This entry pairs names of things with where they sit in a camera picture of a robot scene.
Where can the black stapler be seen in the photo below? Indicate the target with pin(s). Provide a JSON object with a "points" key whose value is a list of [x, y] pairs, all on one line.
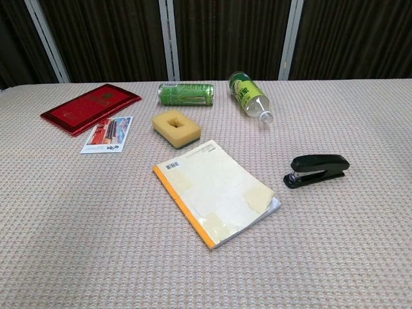
{"points": [[322, 161]]}

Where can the orange-edged notebook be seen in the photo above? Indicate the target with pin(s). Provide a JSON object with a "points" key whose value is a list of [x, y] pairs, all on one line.
{"points": [[219, 190]]}

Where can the yellow sponge with hole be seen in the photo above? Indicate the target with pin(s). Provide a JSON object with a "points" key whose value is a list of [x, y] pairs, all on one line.
{"points": [[162, 124]]}

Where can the green drink can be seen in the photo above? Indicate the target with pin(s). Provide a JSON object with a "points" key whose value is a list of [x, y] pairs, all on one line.
{"points": [[186, 95]]}

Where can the clear bottle green label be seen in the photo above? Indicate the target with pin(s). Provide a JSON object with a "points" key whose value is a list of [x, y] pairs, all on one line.
{"points": [[246, 91]]}

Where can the picture postcard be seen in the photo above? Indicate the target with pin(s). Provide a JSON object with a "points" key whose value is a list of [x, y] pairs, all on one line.
{"points": [[107, 135]]}

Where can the dark pleated curtain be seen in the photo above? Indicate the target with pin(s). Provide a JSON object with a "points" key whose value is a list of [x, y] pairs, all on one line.
{"points": [[225, 35]]}

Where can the red certificate booklet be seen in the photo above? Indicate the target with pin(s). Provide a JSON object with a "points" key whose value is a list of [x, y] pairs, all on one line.
{"points": [[87, 107]]}

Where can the beige woven tablecloth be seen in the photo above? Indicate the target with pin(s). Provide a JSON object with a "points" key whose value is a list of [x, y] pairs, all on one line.
{"points": [[96, 225]]}

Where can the grey metal frame post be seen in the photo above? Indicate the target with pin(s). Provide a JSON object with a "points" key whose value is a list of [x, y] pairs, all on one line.
{"points": [[169, 42], [289, 42], [48, 42]]}

